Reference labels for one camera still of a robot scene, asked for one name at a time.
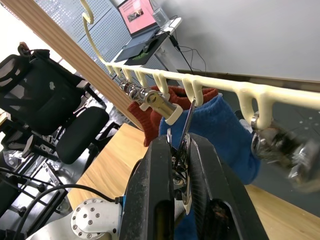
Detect brass clip with cream band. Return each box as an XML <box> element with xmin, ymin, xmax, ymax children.
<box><xmin>139</xmin><ymin>90</ymin><xmax>182</xmax><ymax>125</ymax></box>

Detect silver metal hanger clip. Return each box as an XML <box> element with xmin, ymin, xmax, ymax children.
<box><xmin>166</xmin><ymin>99</ymin><xmax>199</xmax><ymax>216</ymax></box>

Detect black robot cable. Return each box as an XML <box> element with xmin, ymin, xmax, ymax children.
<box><xmin>13</xmin><ymin>183</ymin><xmax>121</xmax><ymax>240</ymax></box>

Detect clear plastic container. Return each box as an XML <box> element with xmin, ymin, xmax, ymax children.
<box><xmin>151</xmin><ymin>7</ymin><xmax>170</xmax><ymax>26</ymax></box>

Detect black desk mat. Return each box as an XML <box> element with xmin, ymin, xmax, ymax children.
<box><xmin>113</xmin><ymin>31</ymin><xmax>169</xmax><ymax>67</ymax></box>

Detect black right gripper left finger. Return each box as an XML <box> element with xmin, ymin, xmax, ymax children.
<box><xmin>119</xmin><ymin>135</ymin><xmax>176</xmax><ymax>240</ymax></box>

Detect grey perforated partition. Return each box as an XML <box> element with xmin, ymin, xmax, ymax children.
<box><xmin>46</xmin><ymin>0</ymin><xmax>134</xmax><ymax>66</ymax></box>

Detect blue fuzzy sock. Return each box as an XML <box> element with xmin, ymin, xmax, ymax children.
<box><xmin>158</xmin><ymin>94</ymin><xmax>262</xmax><ymax>240</ymax></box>

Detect black office chair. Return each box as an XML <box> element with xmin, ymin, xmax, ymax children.
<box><xmin>0</xmin><ymin>48</ymin><xmax>111</xmax><ymax>166</ymax></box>

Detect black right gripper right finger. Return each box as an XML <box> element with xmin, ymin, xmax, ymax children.
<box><xmin>188</xmin><ymin>133</ymin><xmax>270</xmax><ymax>240</ymax></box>

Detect open laptop with pink screen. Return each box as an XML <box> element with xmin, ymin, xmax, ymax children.
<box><xmin>117</xmin><ymin>0</ymin><xmax>161</xmax><ymax>39</ymax></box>

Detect cream plastic clip hanger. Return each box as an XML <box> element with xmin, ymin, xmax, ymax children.
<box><xmin>79</xmin><ymin>0</ymin><xmax>320</xmax><ymax>131</ymax></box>

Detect small silver metal clip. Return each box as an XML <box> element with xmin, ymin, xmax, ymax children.
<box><xmin>119</xmin><ymin>79</ymin><xmax>134</xmax><ymax>94</ymax></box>
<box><xmin>128</xmin><ymin>86</ymin><xmax>149</xmax><ymax>102</ymax></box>

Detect white desk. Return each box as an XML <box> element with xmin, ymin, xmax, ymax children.
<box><xmin>109</xmin><ymin>16</ymin><xmax>183</xmax><ymax>74</ymax></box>

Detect red knitted sock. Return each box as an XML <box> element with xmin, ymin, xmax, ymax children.
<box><xmin>126</xmin><ymin>85</ymin><xmax>219</xmax><ymax>148</ymax></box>

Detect large silver metal clip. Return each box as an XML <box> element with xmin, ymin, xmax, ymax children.
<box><xmin>250</xmin><ymin>111</ymin><xmax>320</xmax><ymax>194</ymax></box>

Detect wooden slatted panel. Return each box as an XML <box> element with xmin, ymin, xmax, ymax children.
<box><xmin>4</xmin><ymin>0</ymin><xmax>149</xmax><ymax>131</ymax></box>

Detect black power cable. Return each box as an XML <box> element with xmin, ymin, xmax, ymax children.
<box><xmin>168</xmin><ymin>34</ymin><xmax>209</xmax><ymax>74</ymax></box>

